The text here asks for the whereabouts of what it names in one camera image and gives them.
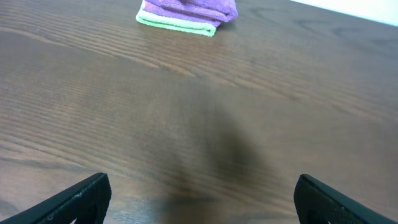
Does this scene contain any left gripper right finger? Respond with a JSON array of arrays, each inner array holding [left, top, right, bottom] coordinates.
[[294, 174, 397, 224]]

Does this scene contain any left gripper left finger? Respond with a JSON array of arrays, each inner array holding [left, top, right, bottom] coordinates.
[[1, 172, 112, 224]]

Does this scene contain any folded green cloth under purple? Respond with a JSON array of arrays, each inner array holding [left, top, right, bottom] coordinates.
[[136, 1, 216, 37]]

